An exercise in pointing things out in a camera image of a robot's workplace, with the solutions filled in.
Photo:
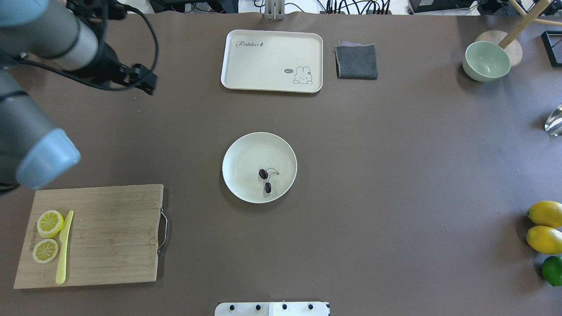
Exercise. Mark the cream rabbit tray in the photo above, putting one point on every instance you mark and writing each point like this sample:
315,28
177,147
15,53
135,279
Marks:
273,61

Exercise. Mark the yellow plastic knife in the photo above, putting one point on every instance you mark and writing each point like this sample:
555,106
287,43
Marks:
60,277

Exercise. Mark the grey folded cloth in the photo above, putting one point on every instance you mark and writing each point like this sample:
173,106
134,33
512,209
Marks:
356,61

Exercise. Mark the lemon slice near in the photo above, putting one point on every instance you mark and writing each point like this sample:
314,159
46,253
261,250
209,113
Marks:
45,251

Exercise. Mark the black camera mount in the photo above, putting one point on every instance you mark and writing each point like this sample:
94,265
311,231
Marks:
97,9

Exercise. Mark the wooden cup rack stand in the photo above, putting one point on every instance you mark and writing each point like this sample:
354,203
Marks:
508,41

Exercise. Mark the mint green bowl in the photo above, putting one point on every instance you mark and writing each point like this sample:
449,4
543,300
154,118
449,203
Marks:
485,61

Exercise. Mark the lemon slice far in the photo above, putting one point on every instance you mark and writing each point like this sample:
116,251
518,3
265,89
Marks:
50,223

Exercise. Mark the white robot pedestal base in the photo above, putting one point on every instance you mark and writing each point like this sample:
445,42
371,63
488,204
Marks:
315,308

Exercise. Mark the wooden cutting board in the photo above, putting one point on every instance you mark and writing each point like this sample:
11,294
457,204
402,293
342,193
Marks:
113,238

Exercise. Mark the yellow lemon near lime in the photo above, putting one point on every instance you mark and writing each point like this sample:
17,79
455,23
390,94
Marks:
546,213

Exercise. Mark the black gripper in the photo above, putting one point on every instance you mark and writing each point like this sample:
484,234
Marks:
106,61

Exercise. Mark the yellow lemon near scoop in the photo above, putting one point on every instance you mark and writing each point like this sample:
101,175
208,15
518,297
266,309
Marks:
545,240

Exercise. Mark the lemon slice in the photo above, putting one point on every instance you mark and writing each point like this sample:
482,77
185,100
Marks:
50,223
45,251

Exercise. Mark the green lime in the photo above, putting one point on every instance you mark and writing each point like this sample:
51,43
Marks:
552,270

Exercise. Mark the aluminium frame post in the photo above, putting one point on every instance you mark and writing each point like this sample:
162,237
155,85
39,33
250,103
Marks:
274,10

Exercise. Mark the steel scoop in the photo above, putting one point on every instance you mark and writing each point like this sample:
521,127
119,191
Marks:
553,124

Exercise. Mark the dark red cherry pair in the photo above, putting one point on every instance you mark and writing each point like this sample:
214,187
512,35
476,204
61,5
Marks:
265,174

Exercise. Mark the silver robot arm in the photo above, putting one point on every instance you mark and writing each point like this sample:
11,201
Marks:
68,38

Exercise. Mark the cream round plate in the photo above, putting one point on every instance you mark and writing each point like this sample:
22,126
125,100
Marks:
255,151

